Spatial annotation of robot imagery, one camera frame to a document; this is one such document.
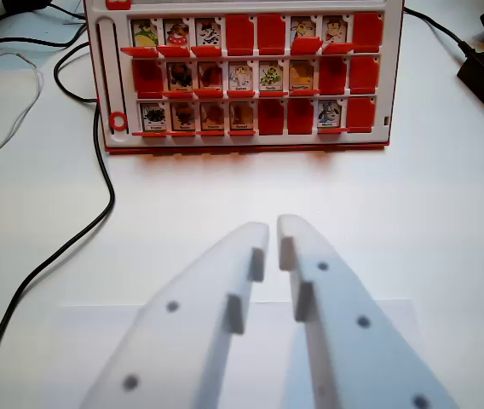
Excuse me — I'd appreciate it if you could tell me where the long thick black cable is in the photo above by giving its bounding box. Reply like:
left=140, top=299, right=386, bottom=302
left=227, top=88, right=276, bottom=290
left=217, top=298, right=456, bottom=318
left=0, top=40, right=116, bottom=404

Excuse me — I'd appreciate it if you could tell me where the red and white game board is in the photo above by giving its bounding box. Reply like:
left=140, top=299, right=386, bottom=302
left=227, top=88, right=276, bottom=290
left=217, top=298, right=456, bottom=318
left=83, top=0, right=406, bottom=157

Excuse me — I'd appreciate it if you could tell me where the black cable with plug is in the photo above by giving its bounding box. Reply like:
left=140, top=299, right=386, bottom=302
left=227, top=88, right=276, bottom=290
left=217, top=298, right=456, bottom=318
left=401, top=6, right=477, bottom=55

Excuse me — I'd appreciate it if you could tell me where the thin black cable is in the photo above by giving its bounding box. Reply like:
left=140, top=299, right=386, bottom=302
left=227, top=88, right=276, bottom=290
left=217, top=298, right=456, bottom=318
left=0, top=0, right=88, bottom=39
left=0, top=23, right=88, bottom=49

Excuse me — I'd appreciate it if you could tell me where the thin white cable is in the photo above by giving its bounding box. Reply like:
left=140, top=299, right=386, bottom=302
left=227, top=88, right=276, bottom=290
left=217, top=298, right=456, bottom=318
left=0, top=53, right=45, bottom=171

